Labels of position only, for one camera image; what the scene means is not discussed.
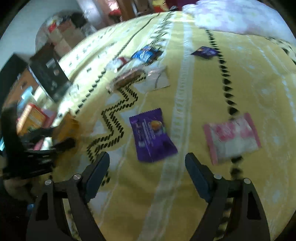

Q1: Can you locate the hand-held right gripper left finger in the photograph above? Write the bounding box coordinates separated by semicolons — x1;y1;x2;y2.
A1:
26;152;110;241

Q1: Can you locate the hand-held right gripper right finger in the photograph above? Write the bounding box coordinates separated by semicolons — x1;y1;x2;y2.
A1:
185;152;270;241

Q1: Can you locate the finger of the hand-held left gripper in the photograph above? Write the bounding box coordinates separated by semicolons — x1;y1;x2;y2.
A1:
22;127;61;143
28;138;77;154

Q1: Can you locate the yellow orange snack packet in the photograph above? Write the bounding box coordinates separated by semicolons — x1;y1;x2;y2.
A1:
54;113;79;144

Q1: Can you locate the purple snack packet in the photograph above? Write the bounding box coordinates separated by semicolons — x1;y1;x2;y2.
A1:
129;108;179;163

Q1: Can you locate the clear packet of fried snacks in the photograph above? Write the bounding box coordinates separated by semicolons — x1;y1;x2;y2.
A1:
108;69;148;93

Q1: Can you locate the blue snack packet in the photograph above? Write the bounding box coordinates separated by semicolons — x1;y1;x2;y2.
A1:
131;45;164;65

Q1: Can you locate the red box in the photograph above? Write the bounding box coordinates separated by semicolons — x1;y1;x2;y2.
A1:
17;103;47;136

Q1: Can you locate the pink silver snack packet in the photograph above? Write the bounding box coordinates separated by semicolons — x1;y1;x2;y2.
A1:
203;113;262;166

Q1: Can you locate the black box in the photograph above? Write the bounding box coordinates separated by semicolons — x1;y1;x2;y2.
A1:
29;44;71;103

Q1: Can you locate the yellow patterned bedsheet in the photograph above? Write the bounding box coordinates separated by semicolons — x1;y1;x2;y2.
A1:
35;10;296;241

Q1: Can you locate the red white snack packet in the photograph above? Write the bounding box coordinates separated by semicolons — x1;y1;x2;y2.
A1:
106;57;130;72

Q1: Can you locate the small cardboard box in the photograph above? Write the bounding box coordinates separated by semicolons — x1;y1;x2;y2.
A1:
47;19;73;37

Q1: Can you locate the black bag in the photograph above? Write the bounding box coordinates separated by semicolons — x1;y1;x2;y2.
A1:
70;12;88;29

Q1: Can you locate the small dark purple packet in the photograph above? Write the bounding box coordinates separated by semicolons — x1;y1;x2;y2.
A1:
191;46;220;60

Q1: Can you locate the floral pillow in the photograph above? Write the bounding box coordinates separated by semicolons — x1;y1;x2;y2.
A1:
182;0;296;45

